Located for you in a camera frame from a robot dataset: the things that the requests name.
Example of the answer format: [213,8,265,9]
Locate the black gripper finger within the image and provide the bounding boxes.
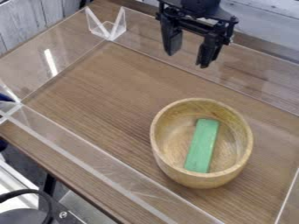
[196,32,223,68]
[160,14,183,56]

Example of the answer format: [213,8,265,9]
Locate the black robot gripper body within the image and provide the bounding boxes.
[153,0,239,46]

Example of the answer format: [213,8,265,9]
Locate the green rectangular block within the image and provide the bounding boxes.
[183,119,220,173]

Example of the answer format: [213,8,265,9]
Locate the brown wooden bowl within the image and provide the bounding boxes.
[149,98,253,189]

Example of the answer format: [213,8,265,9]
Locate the clear acrylic tray walls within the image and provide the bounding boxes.
[0,3,299,224]

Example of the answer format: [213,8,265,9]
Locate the black table leg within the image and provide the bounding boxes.
[41,174,57,196]

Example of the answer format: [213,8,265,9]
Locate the grey metal bracket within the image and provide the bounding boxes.
[50,199,87,224]

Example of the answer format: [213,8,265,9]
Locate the black cable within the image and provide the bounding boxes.
[0,188,54,224]

